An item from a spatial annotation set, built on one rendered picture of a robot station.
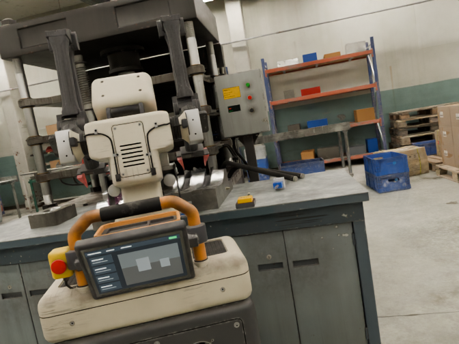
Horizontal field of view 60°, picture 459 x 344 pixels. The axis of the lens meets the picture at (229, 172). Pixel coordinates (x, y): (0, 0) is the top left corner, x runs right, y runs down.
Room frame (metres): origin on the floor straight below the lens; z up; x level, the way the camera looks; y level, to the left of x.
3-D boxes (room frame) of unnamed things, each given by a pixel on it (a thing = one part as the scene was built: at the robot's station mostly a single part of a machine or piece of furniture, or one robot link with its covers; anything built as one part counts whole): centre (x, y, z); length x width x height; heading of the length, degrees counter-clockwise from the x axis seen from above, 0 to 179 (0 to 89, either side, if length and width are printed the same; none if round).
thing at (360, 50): (7.78, -2.00, 1.14); 2.06 x 0.65 x 2.27; 78
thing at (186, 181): (1.98, 0.18, 0.92); 0.35 x 0.16 x 0.09; 171
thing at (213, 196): (1.99, 0.16, 0.87); 0.50 x 0.26 x 0.14; 171
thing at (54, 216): (2.10, 0.96, 0.84); 0.20 x 0.15 x 0.07; 171
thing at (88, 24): (2.98, 0.61, 1.75); 1.30 x 0.89 x 0.62; 81
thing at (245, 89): (2.65, -0.16, 0.74); 0.31 x 0.22 x 1.47; 81
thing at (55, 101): (2.95, 0.60, 1.45); 1.29 x 0.82 x 0.19; 81
